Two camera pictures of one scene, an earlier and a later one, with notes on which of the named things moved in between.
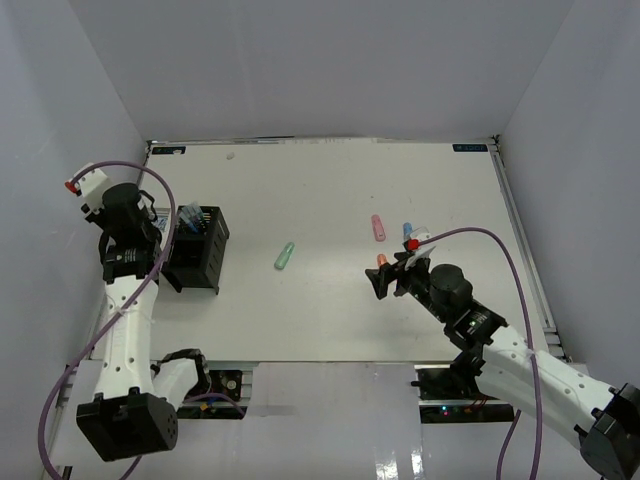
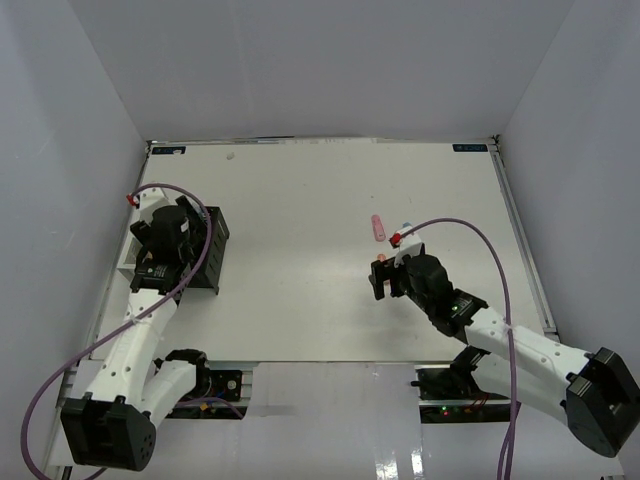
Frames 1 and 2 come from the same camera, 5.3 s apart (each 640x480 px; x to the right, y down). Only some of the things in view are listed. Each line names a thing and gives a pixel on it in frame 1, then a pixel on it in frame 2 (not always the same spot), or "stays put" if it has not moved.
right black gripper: x=386 y=273 stays put
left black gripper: x=109 y=233 to x=147 y=241
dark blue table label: x=469 y=148 stays put
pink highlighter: x=378 y=229 stays put
